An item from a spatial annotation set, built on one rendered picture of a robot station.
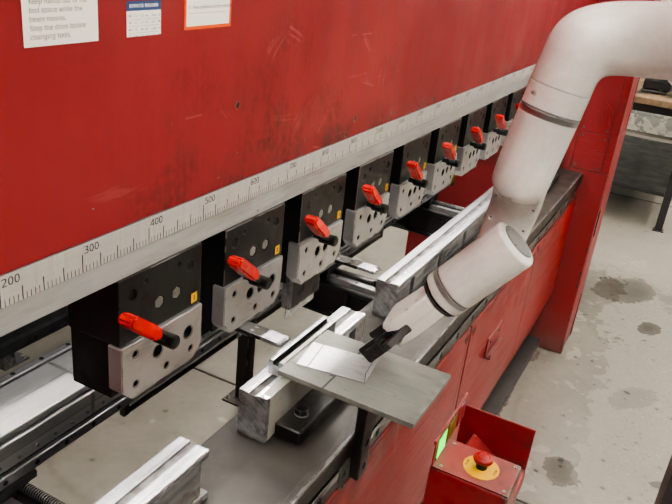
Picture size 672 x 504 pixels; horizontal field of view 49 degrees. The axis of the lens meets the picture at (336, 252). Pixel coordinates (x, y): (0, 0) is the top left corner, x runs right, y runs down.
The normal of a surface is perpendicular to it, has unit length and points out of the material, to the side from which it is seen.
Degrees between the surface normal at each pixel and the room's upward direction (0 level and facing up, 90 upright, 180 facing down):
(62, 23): 90
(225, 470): 0
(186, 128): 90
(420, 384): 0
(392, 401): 0
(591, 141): 90
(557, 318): 90
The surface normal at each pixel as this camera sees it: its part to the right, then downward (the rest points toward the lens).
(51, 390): 0.11, -0.91
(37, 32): 0.87, 0.28
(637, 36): -0.50, 0.21
